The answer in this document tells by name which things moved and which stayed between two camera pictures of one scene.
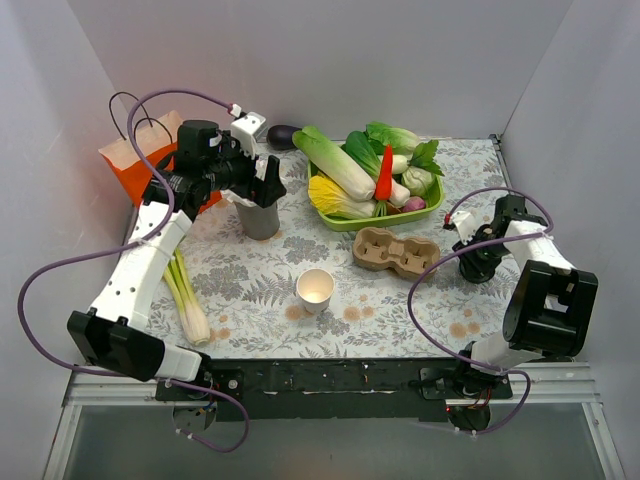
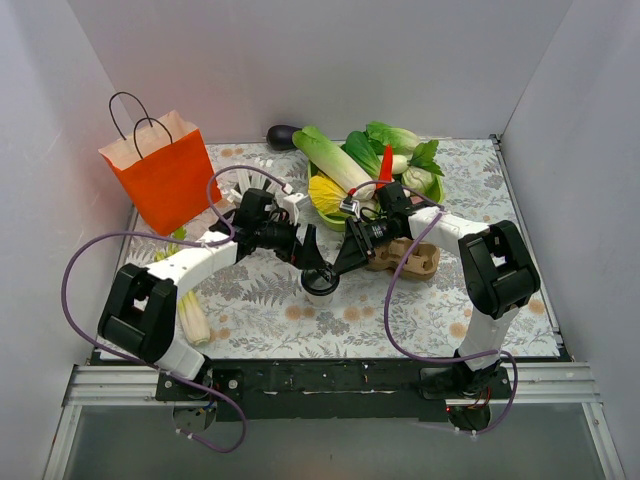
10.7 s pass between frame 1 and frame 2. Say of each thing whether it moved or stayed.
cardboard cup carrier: stayed
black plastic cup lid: moved
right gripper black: moved
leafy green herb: stayed
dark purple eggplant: stayed
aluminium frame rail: stayed
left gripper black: moved
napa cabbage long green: stayed
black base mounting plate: stayed
